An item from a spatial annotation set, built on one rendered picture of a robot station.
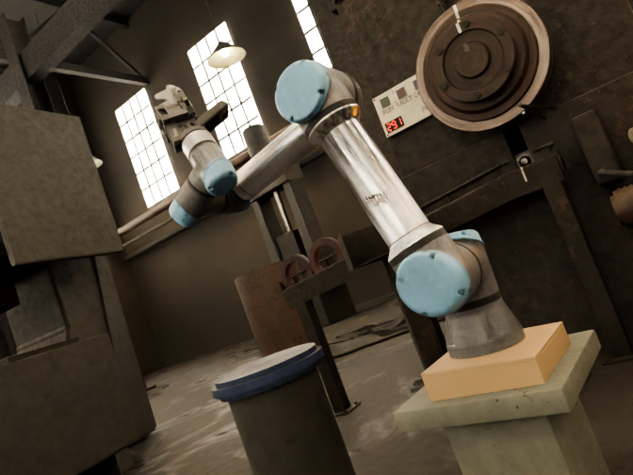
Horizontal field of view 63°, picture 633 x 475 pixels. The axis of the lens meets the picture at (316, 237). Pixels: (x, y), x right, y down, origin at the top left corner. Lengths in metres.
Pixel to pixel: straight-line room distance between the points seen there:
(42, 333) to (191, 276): 8.04
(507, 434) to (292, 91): 0.73
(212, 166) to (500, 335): 0.67
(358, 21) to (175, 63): 9.61
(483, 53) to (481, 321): 1.12
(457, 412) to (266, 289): 3.49
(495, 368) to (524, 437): 0.14
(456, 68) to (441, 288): 1.19
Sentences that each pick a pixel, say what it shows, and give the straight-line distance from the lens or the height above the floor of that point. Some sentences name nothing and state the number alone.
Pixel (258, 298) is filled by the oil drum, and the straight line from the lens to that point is 4.39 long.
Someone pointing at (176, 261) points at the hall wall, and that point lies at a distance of 11.99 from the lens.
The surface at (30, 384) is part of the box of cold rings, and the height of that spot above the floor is 0.61.
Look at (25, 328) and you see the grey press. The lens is 4.02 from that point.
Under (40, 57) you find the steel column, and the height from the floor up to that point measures 5.10.
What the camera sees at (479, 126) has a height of 0.91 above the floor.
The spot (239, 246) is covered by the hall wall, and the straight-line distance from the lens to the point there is 10.64.
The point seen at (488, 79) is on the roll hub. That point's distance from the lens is 1.92.
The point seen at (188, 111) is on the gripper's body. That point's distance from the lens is 1.28.
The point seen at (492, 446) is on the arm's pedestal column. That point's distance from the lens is 1.06.
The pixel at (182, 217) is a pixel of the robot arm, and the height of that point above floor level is 0.83.
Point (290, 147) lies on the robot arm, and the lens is 1.17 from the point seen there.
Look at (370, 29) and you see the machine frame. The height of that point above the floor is 1.52.
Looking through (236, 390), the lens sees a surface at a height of 0.40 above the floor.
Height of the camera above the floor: 0.58
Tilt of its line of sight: 5 degrees up
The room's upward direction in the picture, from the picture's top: 20 degrees counter-clockwise
